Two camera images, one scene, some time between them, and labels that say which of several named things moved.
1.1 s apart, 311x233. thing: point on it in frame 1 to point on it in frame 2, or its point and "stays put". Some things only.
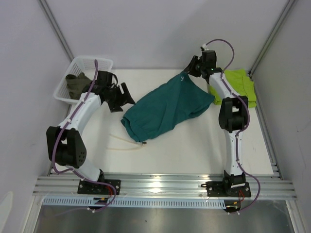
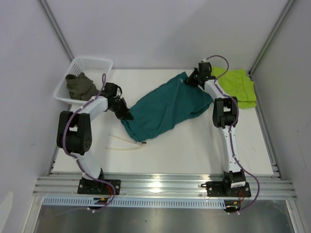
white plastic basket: x=80 y=65 stays put
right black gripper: x=190 y=69 to x=189 y=81
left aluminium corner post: x=44 y=5 stays put
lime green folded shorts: x=239 y=83 stays put
